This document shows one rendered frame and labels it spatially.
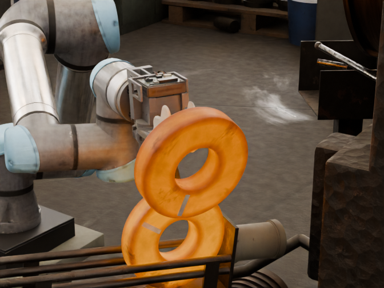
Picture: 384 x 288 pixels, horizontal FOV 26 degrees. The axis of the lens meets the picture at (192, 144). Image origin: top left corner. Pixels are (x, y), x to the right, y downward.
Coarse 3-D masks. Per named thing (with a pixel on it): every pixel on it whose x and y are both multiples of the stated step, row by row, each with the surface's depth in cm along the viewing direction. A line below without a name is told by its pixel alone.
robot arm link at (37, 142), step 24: (24, 0) 159; (0, 24) 155; (24, 24) 153; (48, 24) 158; (0, 48) 154; (24, 48) 149; (24, 72) 143; (24, 96) 138; (48, 96) 139; (24, 120) 133; (48, 120) 133; (24, 144) 128; (48, 144) 129; (72, 144) 130; (24, 168) 130; (48, 168) 131; (72, 168) 133
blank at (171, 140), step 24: (168, 120) 104; (192, 120) 103; (216, 120) 105; (144, 144) 104; (168, 144) 103; (192, 144) 105; (216, 144) 107; (240, 144) 109; (144, 168) 104; (168, 168) 105; (216, 168) 110; (240, 168) 111; (144, 192) 105; (168, 192) 107; (192, 192) 109; (216, 192) 111; (168, 216) 109; (192, 216) 111
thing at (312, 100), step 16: (304, 48) 215; (336, 48) 215; (352, 48) 215; (304, 64) 216; (368, 64) 217; (304, 80) 218; (320, 80) 191; (336, 80) 191; (352, 80) 191; (368, 80) 192; (304, 96) 213; (320, 96) 192; (336, 96) 193; (352, 96) 193; (368, 96) 193; (320, 112) 194; (336, 112) 194; (352, 112) 194; (368, 112) 194; (336, 128) 207; (352, 128) 204
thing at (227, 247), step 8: (224, 216) 123; (224, 224) 123; (232, 224) 120; (224, 232) 123; (232, 232) 120; (224, 240) 123; (232, 240) 120; (224, 248) 123; (232, 248) 120; (232, 256) 121; (224, 264) 123; (232, 264) 121; (232, 272) 122; (224, 280) 124
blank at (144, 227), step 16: (144, 208) 115; (128, 224) 116; (144, 224) 115; (160, 224) 116; (192, 224) 120; (208, 224) 120; (128, 240) 115; (144, 240) 116; (192, 240) 122; (208, 240) 121; (128, 256) 116; (144, 256) 116; (160, 256) 118; (176, 256) 121; (192, 256) 121; (208, 256) 122; (144, 272) 117; (160, 272) 119
